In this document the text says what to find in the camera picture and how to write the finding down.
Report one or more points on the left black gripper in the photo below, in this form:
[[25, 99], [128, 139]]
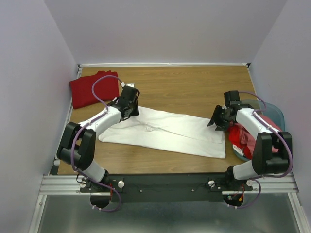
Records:
[[136, 112]]

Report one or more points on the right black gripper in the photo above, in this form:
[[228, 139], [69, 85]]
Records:
[[221, 126]]

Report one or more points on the white t shirt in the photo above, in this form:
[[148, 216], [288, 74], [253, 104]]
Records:
[[170, 132]]

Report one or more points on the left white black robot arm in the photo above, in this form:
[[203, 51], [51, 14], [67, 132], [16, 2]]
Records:
[[77, 145]]

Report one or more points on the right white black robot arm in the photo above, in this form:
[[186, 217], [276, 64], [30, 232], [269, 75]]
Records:
[[272, 155]]

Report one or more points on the folded dark red t shirt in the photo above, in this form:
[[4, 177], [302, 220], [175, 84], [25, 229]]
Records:
[[81, 89]]

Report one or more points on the pink t shirt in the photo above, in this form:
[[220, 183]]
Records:
[[255, 123]]

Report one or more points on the teal laundry basket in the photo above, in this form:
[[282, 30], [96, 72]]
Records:
[[271, 112]]

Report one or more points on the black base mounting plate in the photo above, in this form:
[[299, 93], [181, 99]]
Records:
[[170, 187]]

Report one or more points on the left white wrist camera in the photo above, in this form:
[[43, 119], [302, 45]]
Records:
[[122, 84]]

